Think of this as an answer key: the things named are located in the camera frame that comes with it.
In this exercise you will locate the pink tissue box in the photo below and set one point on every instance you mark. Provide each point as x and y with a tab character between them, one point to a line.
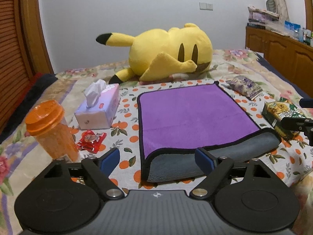
99	106

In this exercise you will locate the wooden louvered door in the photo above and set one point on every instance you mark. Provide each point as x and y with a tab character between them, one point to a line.
23	52

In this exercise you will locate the yellow Pikachu plush toy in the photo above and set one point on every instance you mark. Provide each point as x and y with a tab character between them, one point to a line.
157	54

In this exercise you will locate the red candy wrapper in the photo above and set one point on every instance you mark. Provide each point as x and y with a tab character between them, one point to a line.
91	141

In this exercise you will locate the white wall switch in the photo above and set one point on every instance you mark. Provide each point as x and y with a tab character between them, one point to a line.
206	6

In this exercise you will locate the floral bed sheet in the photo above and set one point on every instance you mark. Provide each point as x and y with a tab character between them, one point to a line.
22	158

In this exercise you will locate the purple snack packet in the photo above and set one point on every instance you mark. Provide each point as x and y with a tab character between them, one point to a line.
244	86

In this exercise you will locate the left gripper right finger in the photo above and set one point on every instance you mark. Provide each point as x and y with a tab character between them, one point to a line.
216	171

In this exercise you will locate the items on cabinet top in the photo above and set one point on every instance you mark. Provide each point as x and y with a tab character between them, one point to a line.
298	33

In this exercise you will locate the stack of books and papers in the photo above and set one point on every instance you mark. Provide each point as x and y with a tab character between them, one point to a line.
262	19

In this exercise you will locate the orange-print white cloth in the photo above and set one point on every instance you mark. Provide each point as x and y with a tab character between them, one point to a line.
291	160

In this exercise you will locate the green instant noodle pack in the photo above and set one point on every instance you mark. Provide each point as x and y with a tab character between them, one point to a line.
275	111

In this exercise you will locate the wooden sideboard cabinet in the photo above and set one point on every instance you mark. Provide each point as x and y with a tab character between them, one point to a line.
291	58

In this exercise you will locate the purple and grey towel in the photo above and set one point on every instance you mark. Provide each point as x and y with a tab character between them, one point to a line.
173	123

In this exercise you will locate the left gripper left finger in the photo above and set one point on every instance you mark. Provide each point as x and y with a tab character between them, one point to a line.
96	172

